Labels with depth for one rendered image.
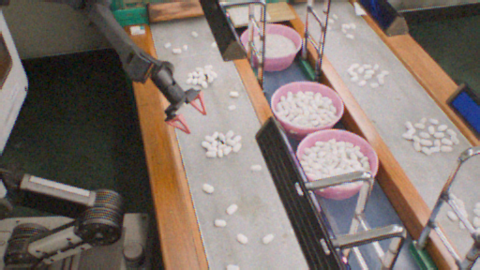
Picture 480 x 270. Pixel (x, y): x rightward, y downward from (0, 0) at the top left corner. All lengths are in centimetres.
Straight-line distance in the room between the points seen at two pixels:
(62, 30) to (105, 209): 201
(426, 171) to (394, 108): 32
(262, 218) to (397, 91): 82
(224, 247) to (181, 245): 12
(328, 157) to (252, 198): 31
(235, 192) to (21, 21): 215
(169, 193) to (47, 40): 205
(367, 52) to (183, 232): 118
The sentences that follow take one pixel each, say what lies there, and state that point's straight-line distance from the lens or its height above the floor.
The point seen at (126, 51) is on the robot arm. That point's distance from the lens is 149.
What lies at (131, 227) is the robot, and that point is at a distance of 180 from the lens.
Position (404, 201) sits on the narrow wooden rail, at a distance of 156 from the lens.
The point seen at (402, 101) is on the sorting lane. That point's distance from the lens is 193.
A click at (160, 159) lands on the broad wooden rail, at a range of 160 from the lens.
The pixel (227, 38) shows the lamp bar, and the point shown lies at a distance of 152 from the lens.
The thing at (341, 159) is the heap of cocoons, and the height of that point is 74.
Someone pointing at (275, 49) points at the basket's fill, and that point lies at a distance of 212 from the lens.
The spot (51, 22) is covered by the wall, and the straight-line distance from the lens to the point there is 329.
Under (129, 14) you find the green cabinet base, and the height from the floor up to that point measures 81.
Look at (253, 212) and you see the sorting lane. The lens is 147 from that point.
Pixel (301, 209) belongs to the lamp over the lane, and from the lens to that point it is 105.
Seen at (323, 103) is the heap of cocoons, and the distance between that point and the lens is 185.
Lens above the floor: 192
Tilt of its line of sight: 44 degrees down
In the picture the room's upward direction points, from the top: straight up
